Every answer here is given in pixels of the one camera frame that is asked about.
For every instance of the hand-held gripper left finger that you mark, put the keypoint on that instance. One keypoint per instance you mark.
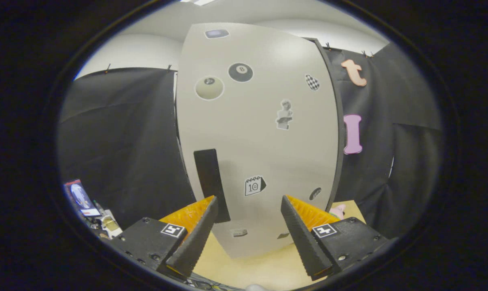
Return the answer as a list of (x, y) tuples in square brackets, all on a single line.
[(197, 238)]

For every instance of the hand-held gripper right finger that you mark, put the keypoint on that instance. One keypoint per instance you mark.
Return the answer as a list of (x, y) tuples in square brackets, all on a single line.
[(302, 242)]

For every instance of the dark grey shoe cabinet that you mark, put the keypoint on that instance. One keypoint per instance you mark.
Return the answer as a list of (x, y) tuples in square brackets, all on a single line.
[(340, 153)]

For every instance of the grey shoe cabinet door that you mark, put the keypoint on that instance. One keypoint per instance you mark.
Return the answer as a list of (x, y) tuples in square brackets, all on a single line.
[(248, 137)]

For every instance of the pink and green plush toy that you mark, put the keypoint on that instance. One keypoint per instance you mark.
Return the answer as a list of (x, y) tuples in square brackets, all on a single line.
[(339, 210)]

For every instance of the white and gold object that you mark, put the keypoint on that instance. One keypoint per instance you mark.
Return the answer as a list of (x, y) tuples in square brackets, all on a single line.
[(111, 224)]

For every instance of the blue printed box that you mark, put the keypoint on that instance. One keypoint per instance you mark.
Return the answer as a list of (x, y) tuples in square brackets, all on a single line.
[(81, 197)]

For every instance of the black backdrop cloth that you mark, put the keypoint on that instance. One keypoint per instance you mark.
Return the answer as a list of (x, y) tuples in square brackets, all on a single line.
[(118, 133)]

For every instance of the long ceiling light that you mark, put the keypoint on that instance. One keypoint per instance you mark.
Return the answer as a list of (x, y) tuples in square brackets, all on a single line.
[(198, 2)]

